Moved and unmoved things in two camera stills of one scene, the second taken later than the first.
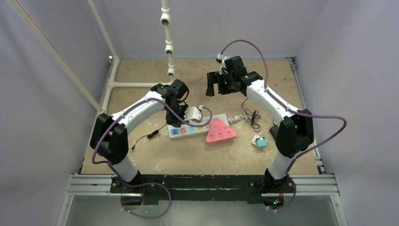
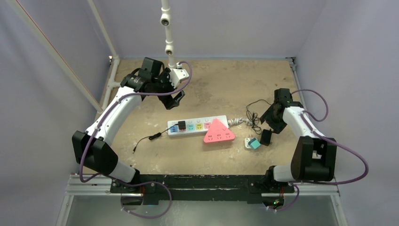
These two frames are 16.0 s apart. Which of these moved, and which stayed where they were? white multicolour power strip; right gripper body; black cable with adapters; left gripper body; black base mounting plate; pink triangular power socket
Moved: right gripper body; black cable with adapters; left gripper body
Stayed: white multicolour power strip; black base mounting plate; pink triangular power socket
